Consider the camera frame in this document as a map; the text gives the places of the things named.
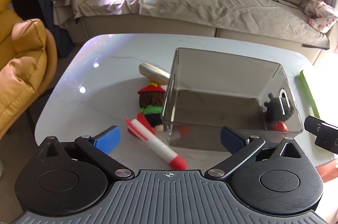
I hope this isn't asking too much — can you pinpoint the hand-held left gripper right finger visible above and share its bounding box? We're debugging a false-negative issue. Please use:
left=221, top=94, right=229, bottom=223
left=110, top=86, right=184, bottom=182
left=204, top=127, right=304, bottom=180

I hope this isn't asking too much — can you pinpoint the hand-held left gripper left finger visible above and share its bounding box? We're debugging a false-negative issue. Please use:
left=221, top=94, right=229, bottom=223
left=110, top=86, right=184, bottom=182
left=38, top=126, right=135, bottom=181

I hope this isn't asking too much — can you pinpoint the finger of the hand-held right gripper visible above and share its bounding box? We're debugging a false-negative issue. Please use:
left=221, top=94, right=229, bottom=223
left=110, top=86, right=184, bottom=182
left=304, top=114, right=338, bottom=154

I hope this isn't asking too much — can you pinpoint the white and red toy rocket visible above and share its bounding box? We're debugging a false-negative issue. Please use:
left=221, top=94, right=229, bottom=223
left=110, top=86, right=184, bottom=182
left=125, top=113, right=188, bottom=170

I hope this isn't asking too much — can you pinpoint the black and red toy figure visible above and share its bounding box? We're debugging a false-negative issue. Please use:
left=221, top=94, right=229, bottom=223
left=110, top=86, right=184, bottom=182
left=263, top=92, right=295, bottom=132

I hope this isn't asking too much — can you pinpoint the knitted doll with red hat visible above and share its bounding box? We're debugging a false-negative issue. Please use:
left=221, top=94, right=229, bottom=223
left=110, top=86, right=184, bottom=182
left=137, top=83, right=167, bottom=132

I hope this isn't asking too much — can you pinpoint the clear plastic storage box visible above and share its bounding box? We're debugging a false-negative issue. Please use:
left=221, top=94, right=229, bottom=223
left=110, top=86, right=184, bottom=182
left=161, top=47, right=304, bottom=153

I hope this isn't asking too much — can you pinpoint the green plastic tray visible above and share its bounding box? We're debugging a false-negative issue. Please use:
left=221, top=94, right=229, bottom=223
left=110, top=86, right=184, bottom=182
left=296, top=69, right=321, bottom=119

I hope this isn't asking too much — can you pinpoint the yellow armchair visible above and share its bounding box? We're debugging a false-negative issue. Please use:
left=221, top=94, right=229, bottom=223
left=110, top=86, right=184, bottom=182
left=0, top=0, right=57, bottom=140

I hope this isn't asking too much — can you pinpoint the beige sofa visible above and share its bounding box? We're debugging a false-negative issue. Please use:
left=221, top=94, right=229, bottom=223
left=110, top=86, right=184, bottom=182
left=51, top=0, right=338, bottom=61

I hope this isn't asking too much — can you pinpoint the pink patterned clothing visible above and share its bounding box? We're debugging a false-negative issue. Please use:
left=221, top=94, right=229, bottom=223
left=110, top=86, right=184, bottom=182
left=301, top=0, right=338, bottom=34

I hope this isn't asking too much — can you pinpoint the dark tank cabinet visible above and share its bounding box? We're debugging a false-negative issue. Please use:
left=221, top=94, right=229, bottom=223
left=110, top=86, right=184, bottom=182
left=32, top=0, right=102, bottom=58

